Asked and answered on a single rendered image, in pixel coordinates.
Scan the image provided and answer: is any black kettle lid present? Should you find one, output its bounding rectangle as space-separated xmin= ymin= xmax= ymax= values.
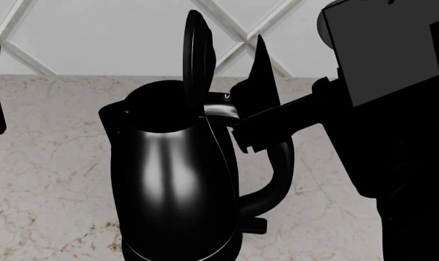
xmin=182 ymin=9 xmax=218 ymax=117

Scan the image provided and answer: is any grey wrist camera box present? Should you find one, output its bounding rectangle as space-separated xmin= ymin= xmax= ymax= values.
xmin=316 ymin=0 xmax=439 ymax=108

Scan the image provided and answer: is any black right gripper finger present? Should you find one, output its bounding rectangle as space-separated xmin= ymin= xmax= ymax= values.
xmin=229 ymin=34 xmax=282 ymax=121

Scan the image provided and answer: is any black electric kettle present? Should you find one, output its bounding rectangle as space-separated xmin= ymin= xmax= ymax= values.
xmin=98 ymin=79 xmax=297 ymax=260

